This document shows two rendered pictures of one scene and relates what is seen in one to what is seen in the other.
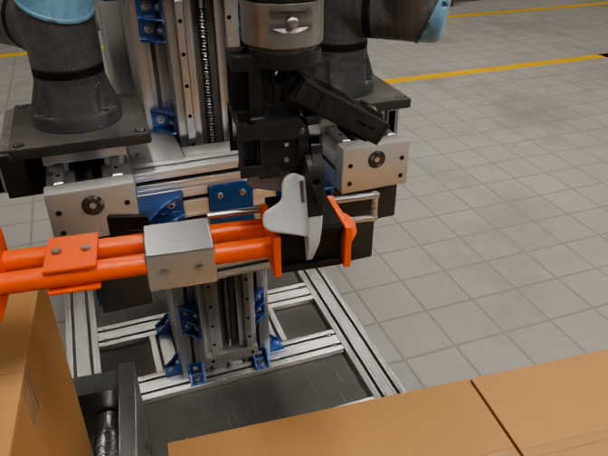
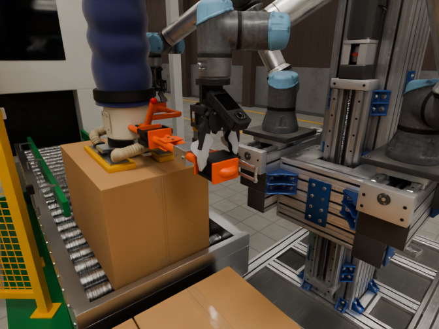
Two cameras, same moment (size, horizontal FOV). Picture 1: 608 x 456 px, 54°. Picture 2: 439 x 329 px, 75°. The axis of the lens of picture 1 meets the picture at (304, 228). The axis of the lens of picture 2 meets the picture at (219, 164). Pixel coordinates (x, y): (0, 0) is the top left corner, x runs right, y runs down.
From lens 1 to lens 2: 68 cm
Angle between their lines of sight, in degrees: 61
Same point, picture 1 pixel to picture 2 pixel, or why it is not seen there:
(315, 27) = (210, 68)
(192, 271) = (181, 158)
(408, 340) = not seen: outside the picture
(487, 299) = not seen: outside the picture
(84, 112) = (272, 124)
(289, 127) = (200, 109)
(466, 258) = not seen: outside the picture
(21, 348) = (170, 171)
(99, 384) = (234, 232)
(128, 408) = (227, 241)
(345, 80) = (403, 149)
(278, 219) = (193, 146)
